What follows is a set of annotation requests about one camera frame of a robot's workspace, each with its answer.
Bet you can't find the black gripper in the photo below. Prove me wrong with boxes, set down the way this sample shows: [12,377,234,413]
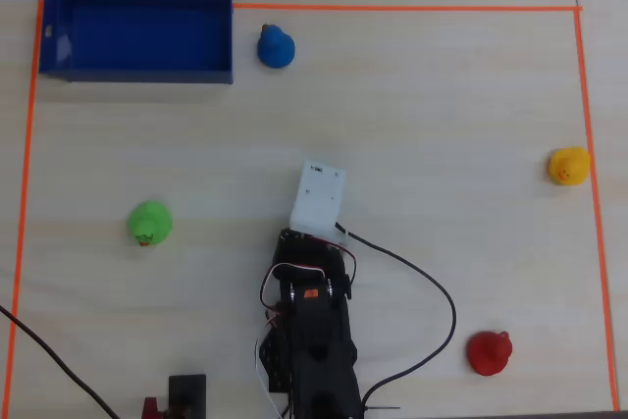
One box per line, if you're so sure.
[272,227,354,300]

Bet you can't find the green rubber duck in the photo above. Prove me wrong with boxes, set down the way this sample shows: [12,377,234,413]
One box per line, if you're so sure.
[126,199,174,248]

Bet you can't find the red rubber duck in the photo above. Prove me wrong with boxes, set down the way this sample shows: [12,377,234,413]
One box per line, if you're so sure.
[465,330,514,378]

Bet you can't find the blue rubber duck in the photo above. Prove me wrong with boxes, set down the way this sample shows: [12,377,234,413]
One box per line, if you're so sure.
[256,23,297,70]

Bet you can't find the blue plastic box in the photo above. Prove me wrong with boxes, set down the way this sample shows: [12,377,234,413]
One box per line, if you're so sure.
[37,0,235,86]

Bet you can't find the yellow rubber duck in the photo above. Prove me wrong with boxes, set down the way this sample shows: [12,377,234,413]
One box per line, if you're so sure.
[547,145,592,188]

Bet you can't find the orange tape strip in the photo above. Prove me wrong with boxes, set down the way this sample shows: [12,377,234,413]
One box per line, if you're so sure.
[232,3,584,13]
[573,9,621,413]
[1,0,45,419]

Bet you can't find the red white servo wire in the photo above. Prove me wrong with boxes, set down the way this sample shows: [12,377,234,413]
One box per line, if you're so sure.
[256,236,359,419]

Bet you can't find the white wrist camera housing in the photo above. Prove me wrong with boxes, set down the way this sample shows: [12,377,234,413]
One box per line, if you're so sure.
[288,159,352,248]

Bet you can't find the black camera cable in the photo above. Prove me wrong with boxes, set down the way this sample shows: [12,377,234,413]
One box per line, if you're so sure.
[335,221,458,419]

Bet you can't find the black camera stand pole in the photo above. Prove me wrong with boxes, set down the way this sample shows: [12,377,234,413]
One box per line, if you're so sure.
[168,374,208,419]

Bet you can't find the red clamp handle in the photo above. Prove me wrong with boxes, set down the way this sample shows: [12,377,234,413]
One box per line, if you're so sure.
[141,395,164,419]

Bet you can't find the long black cable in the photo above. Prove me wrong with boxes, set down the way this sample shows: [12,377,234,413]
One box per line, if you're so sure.
[0,304,122,419]

